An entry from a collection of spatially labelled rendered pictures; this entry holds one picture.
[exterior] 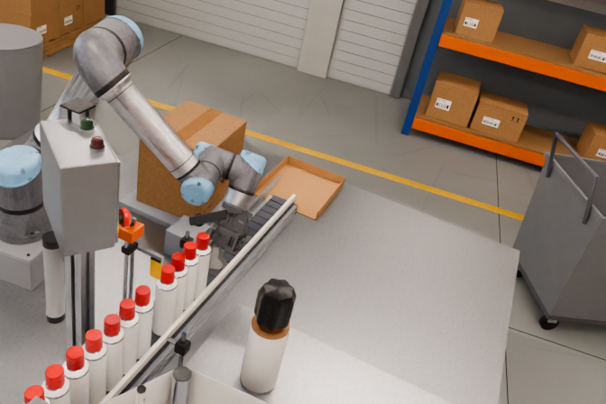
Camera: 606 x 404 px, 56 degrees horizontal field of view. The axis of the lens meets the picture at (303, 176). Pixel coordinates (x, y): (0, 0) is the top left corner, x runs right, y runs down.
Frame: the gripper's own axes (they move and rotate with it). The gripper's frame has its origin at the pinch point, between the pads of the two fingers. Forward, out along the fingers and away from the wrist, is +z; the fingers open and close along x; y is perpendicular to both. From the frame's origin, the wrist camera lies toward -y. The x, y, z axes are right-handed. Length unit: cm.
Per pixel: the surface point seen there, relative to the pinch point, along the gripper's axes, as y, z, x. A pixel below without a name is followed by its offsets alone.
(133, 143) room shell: -153, -6, 199
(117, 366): 2.9, 17.4, -35.7
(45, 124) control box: -16, -28, -60
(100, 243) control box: 0, -11, -55
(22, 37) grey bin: -217, -46, 143
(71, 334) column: -14.6, 19.6, -28.0
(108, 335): 1.0, 9.7, -41.0
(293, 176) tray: -6, -31, 74
